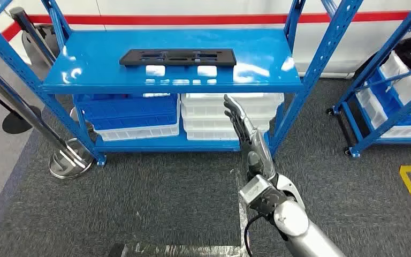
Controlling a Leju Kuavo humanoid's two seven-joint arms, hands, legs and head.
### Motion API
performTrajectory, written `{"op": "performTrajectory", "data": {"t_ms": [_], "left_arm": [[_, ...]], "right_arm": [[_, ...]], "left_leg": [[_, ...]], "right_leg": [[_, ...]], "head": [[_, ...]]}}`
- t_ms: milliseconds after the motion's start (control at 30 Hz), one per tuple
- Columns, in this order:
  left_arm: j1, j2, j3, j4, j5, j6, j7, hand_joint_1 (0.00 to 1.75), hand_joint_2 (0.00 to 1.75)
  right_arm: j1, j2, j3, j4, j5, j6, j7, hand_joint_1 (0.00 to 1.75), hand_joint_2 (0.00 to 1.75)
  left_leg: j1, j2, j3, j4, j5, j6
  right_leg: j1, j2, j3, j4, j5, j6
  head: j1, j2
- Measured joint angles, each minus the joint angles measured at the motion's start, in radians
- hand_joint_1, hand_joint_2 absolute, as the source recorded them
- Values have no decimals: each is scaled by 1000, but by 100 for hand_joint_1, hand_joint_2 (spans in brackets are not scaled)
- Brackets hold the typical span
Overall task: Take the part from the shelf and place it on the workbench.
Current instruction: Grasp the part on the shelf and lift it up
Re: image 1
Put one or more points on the blue metal shelf rack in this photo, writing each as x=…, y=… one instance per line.
x=390, y=46
x=92, y=71

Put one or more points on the stacked white plastic crates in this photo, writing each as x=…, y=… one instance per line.
x=205, y=120
x=404, y=85

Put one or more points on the thin black stanchion post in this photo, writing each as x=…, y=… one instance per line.
x=17, y=122

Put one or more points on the black plastic panel part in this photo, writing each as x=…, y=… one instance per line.
x=177, y=57

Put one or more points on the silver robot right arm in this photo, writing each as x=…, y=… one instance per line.
x=297, y=220

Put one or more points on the white car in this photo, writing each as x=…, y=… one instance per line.
x=191, y=7

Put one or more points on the stacked blue plastic crates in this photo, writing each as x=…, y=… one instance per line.
x=127, y=110
x=386, y=95

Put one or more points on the red barrier belt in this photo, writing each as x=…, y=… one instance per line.
x=0, y=39

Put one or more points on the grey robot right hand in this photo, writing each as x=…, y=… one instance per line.
x=258, y=149

